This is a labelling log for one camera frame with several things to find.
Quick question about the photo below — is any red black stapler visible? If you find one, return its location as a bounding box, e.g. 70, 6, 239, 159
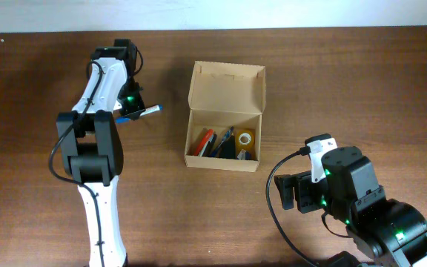
193, 129, 217, 157

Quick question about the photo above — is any black binder clip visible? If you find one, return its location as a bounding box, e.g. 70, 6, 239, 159
219, 136, 236, 159

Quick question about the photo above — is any blue ballpoint pen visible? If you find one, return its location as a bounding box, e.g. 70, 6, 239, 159
209, 126, 234, 157

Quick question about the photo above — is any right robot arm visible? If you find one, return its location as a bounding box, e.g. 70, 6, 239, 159
267, 146, 427, 266

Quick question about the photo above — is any blue white staples box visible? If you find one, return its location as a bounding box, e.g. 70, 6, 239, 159
236, 149, 251, 160

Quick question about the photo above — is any cardboard box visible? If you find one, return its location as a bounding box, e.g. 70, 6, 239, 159
184, 61, 266, 172

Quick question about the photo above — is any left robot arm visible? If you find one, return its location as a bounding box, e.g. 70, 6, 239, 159
53, 39, 145, 266

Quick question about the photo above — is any blue whiteboard marker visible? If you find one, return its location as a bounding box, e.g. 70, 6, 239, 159
115, 105, 163, 123

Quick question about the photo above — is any yellow adhesive tape roll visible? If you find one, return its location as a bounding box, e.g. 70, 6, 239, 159
235, 129, 255, 153

